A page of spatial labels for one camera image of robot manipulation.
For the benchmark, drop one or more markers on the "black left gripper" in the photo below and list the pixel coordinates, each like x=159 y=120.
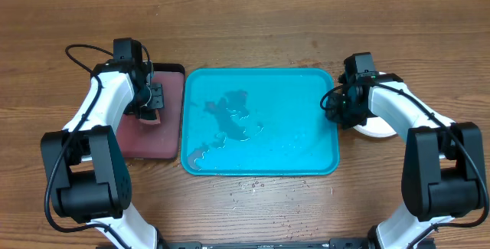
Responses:
x=158 y=100

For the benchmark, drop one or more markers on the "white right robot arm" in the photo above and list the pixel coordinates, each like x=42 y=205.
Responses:
x=443 y=183

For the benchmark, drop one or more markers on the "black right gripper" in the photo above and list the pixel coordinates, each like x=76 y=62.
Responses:
x=336 y=111

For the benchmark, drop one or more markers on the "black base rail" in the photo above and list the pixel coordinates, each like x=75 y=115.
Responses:
x=334 y=243

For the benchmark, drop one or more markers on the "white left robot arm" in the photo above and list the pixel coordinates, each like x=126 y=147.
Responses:
x=88 y=183

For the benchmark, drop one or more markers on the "teal plastic tray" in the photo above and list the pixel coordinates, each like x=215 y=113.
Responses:
x=258 y=122

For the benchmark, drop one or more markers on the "white pink plate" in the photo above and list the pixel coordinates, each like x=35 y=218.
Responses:
x=375 y=127

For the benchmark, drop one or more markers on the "red sponge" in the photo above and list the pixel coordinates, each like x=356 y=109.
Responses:
x=150 y=118

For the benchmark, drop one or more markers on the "dark tray with red water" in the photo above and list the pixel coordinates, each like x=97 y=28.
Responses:
x=140 y=139

